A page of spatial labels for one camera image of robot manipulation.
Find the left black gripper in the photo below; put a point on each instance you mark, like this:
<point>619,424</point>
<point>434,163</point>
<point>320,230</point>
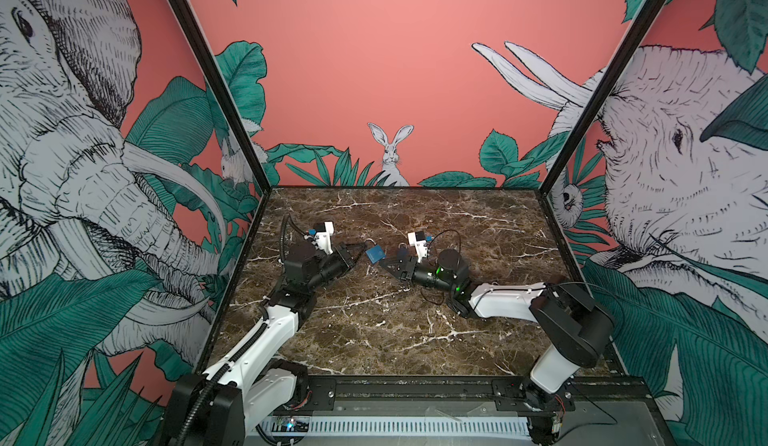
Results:
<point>344,259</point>

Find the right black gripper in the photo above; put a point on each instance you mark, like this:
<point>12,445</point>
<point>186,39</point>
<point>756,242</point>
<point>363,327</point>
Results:
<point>410,266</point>

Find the blue padlock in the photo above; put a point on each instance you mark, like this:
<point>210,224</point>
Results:
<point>375,254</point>

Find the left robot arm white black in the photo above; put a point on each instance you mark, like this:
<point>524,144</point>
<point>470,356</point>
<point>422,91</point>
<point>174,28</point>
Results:
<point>229,400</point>

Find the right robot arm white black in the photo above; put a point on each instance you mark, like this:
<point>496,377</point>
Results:
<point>578,327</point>

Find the small green circuit board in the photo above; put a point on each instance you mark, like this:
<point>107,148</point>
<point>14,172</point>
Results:
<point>288,426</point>

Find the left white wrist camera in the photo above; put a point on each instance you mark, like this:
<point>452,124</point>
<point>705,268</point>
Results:
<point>321,234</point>

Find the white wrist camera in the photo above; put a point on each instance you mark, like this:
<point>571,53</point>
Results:
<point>420,241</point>
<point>321,234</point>

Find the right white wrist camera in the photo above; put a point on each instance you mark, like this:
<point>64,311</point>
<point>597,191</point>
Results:
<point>420,241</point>

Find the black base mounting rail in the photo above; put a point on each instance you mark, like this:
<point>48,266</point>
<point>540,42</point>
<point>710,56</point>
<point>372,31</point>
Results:
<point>505,393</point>

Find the white slotted cable duct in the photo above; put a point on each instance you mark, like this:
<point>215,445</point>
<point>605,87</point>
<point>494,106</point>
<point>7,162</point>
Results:
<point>337,426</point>

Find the left black frame post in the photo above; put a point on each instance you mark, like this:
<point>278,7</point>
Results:
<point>206,60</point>

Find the black frame post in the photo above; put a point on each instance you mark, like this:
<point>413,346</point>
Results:
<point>206,60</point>
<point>641,24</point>

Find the right black frame post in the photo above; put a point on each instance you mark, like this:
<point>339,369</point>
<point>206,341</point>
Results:
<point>641,24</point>

